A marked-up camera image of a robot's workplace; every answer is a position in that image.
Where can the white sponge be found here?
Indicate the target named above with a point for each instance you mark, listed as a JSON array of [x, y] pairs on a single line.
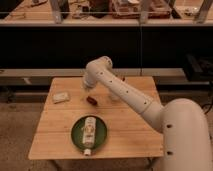
[[61, 97]]

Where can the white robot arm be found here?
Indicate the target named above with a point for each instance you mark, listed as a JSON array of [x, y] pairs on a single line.
[[186, 140]]

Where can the green plate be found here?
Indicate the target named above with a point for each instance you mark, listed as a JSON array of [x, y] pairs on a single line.
[[76, 134]]

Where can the white plastic bottle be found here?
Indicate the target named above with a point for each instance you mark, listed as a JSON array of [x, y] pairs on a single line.
[[89, 131]]

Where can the wooden table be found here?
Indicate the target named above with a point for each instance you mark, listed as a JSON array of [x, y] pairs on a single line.
[[128, 136]]

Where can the black equipment box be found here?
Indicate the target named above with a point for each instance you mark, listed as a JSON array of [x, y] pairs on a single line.
[[198, 68]]

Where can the long wooden workbench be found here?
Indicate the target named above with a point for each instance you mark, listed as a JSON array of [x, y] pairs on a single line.
[[106, 13]]

